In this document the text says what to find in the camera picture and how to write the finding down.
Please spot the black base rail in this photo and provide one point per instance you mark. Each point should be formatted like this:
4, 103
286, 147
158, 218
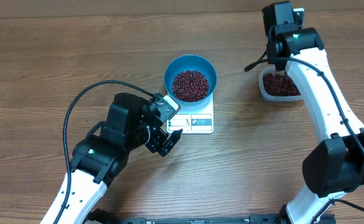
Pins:
197, 221

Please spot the teal metal bowl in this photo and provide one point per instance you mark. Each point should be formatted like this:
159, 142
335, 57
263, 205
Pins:
190, 62

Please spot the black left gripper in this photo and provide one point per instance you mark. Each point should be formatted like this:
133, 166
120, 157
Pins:
155, 144

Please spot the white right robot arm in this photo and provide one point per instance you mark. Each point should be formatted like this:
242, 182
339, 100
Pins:
336, 166

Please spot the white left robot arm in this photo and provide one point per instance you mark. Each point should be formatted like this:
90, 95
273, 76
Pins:
132, 121

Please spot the white digital kitchen scale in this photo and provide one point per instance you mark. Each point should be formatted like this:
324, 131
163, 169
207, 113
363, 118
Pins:
193, 117

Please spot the clear plastic container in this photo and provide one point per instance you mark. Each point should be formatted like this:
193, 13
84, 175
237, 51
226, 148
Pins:
270, 98

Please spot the red adzuki beans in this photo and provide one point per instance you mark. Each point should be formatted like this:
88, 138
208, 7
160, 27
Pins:
279, 84

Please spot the red beans in bowl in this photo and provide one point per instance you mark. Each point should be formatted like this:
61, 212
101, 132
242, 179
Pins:
190, 86

